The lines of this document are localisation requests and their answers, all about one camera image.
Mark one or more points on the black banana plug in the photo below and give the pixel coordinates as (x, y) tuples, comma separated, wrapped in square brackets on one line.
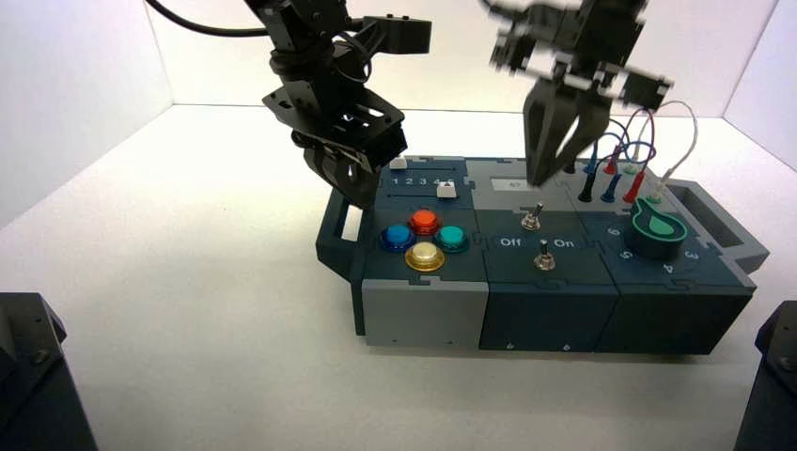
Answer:
[(570, 167), (586, 187)]

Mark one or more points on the red banana plug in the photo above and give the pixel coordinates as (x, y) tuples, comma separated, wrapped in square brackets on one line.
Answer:
[(634, 187), (612, 163)]

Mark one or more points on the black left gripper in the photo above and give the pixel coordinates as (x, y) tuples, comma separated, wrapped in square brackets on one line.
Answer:
[(348, 127)]

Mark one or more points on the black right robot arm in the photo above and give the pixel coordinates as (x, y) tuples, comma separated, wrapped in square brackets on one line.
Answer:
[(613, 12)]

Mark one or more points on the teal and grey control box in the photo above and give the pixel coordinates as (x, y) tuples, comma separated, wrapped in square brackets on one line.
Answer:
[(542, 311)]

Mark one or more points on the blue round push button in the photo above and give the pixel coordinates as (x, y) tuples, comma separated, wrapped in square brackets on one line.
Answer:
[(398, 237)]

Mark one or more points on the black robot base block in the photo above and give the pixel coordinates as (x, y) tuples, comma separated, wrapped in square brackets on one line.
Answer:
[(772, 386), (37, 380)]

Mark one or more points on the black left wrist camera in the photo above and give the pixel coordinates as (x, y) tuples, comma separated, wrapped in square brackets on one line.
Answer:
[(398, 34)]

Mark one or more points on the yellow round push button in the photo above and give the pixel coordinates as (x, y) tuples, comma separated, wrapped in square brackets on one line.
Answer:
[(425, 256)]

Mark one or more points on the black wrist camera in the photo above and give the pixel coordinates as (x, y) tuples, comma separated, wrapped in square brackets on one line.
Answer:
[(646, 88), (398, 34)]

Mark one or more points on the blue banana plug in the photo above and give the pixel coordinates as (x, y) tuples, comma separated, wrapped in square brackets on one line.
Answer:
[(591, 163), (611, 188)]

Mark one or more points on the green round push button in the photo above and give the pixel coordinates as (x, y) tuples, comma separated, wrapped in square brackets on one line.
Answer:
[(451, 238)]

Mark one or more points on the metal toggle switch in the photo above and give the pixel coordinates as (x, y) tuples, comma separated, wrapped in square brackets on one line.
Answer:
[(543, 256), (532, 218)]

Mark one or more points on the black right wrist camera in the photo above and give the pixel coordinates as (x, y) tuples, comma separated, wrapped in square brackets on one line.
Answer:
[(646, 88)]

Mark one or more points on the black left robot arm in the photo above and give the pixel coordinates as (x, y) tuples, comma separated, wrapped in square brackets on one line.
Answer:
[(305, 43)]

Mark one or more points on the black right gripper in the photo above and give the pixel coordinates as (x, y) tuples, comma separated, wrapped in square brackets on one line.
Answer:
[(560, 53)]

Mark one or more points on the white slider knob down arrow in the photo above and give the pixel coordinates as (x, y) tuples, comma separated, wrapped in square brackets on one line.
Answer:
[(398, 164)]

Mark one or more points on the green rotary dial knob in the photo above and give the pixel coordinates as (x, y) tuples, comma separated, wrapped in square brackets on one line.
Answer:
[(657, 233)]

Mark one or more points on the white slider knob up arrow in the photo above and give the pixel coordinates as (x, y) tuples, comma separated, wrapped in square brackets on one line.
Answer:
[(446, 190)]

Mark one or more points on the red round push button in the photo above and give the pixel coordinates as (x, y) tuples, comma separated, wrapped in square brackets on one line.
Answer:
[(425, 221)]

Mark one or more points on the small white number display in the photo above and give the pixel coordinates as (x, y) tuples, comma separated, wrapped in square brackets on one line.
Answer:
[(507, 184)]

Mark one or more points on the green and white banana plug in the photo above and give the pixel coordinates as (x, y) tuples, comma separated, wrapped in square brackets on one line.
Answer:
[(630, 168), (657, 194)]

